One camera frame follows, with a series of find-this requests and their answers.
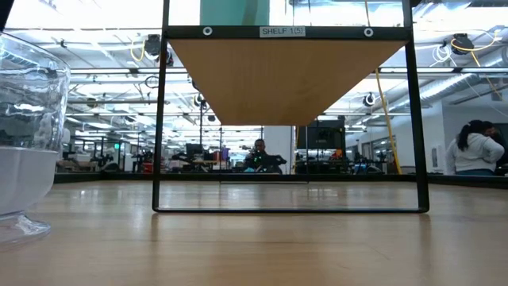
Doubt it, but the clear glass cup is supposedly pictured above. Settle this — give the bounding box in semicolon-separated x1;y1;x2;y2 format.
0;31;71;246

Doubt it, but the teal mug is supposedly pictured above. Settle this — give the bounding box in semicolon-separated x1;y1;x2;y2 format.
199;0;271;27

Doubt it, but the white shelf label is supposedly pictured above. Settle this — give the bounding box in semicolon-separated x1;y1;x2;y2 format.
259;25;306;39

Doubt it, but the person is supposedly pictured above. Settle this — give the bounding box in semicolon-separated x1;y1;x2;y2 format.
244;137;287;175
482;121;508;168
446;119;506;176

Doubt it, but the black table frame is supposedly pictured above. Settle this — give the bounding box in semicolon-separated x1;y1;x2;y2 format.
54;171;508;187

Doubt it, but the wooden shelf with black frame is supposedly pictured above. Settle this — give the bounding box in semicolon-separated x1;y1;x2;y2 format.
152;0;431;215

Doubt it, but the yellow cable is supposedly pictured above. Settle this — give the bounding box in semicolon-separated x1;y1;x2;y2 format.
375;69;402;175

